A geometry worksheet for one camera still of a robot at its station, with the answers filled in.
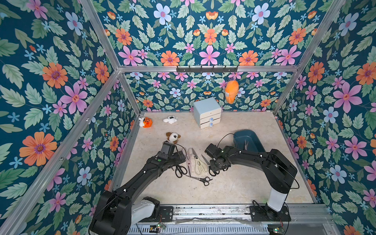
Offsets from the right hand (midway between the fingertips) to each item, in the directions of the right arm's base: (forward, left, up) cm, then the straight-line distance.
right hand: (216, 166), depth 90 cm
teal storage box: (+20, -23, 0) cm, 31 cm away
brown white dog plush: (+19, +30, +3) cm, 36 cm away
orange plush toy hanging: (+42, -11, +27) cm, 51 cm away
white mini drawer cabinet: (+33, +6, +15) cm, 36 cm away
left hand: (+2, +21, +7) cm, 23 cm away
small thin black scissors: (-9, +6, 0) cm, 11 cm away
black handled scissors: (-4, +3, -1) cm, 5 cm away
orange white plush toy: (+31, +52, +5) cm, 60 cm away
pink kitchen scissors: (+4, +17, 0) cm, 18 cm away
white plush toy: (+35, +34, +4) cm, 49 cm away
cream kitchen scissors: (0, +10, 0) cm, 10 cm away
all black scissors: (-3, +22, 0) cm, 22 cm away
